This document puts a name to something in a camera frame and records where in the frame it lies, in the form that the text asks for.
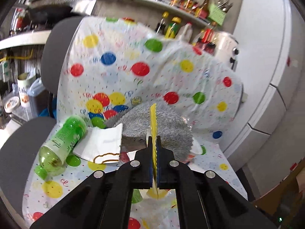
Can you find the white printed bowl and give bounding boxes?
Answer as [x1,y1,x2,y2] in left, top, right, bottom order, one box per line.
[3,96,21,114]

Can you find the white kitchen appliance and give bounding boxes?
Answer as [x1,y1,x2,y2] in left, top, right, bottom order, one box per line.
[214,31,240,72]

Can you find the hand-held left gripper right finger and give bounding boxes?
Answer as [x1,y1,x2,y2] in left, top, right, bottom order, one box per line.
[157,135,278,229]

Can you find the white canister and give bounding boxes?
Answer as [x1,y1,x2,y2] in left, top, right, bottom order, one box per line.
[17,73,37,108]

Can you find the green plastic bottle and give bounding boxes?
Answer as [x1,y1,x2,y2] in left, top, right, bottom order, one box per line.
[35,116,88,181]

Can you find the white paper napkin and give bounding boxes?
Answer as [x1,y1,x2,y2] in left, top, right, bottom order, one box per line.
[72,123,124,164]

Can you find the yellow hose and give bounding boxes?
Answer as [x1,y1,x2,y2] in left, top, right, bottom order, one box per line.
[0,52,33,63]

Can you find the grey furry plush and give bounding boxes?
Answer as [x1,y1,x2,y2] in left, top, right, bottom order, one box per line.
[105,102,195,165]

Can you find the grey office chair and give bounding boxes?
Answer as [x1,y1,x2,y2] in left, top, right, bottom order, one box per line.
[0,17,83,207]

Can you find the white bottle red cap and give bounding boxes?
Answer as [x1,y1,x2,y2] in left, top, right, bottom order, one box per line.
[176,22,193,41]

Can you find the white refrigerator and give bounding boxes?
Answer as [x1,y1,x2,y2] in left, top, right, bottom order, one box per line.
[222,0,305,172]

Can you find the red labelled sauce bottles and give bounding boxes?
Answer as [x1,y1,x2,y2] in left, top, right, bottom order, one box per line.
[195,21,219,54]

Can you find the brown wooden furniture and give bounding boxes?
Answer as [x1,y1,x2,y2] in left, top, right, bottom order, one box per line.
[253,157,305,229]

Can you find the green utensil holder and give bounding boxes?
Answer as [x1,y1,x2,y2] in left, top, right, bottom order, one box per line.
[208,1,230,26]

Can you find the polka dot cloth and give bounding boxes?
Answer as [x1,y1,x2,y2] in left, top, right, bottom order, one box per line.
[21,17,247,229]

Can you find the dark sauce bottle yellow cap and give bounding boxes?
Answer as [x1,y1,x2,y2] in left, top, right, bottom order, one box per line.
[155,11,170,35]

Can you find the row of condiment bottles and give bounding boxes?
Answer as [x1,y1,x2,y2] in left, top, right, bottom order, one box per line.
[170,0,213,18]

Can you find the yellow green bottle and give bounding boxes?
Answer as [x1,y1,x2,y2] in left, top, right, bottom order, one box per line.
[164,17,183,40]

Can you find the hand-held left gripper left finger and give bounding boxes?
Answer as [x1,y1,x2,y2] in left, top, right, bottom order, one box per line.
[30,135,153,229]

